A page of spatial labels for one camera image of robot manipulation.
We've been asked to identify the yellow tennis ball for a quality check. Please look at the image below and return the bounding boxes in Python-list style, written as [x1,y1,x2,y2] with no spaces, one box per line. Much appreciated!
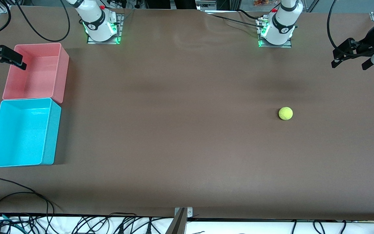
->
[279,107,293,121]

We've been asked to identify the pink plastic bin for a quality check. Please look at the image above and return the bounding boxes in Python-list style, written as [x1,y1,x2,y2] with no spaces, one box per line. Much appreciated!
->
[2,43,70,104]

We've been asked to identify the blue plastic bin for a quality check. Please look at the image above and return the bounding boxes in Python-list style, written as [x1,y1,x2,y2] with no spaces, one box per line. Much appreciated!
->
[0,97,62,168]

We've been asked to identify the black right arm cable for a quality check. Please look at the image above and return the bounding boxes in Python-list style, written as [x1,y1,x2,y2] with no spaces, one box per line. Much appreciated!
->
[14,0,70,43]

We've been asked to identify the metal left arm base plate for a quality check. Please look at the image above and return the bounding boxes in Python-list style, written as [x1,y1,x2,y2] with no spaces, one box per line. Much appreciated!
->
[258,18,293,48]

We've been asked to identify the black base cable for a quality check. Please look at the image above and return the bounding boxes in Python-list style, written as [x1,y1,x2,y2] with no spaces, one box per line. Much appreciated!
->
[205,10,264,28]

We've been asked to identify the metal mounting bracket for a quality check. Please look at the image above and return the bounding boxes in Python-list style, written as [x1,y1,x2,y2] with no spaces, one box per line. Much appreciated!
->
[174,207,193,218]

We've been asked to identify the grey camera pole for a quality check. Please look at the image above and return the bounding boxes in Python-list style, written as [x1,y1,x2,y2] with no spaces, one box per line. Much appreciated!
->
[164,208,188,234]

